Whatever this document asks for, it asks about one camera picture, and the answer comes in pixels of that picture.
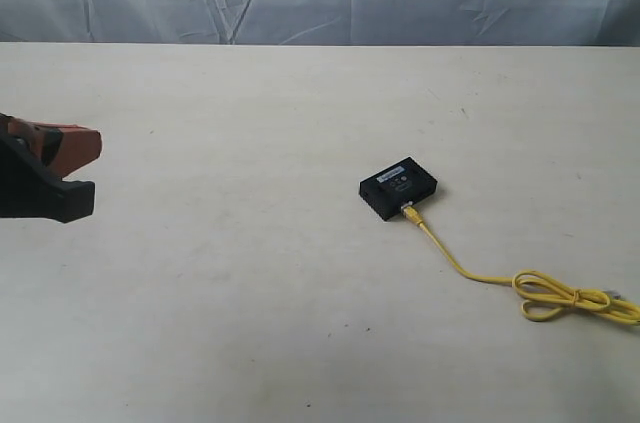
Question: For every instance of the black network switch box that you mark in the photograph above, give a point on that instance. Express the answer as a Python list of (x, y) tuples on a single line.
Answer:
[(399, 185)]

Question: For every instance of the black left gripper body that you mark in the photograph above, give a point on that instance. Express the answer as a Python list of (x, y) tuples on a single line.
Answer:
[(30, 190)]

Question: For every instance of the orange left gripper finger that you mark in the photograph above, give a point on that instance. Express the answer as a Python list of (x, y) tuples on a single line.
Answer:
[(62, 149)]

